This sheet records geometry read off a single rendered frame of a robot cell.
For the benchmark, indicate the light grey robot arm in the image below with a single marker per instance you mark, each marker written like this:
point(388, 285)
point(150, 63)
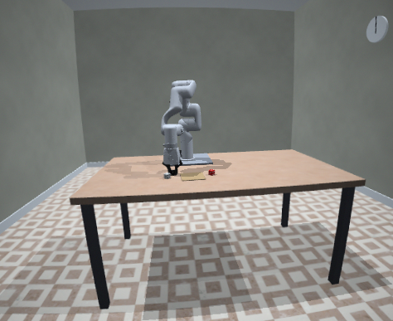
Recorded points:
point(181, 93)

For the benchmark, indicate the tan mat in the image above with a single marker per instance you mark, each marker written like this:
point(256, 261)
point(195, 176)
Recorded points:
point(192, 176)

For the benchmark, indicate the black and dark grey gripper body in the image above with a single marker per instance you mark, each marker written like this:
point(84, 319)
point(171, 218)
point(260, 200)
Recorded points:
point(171, 156)

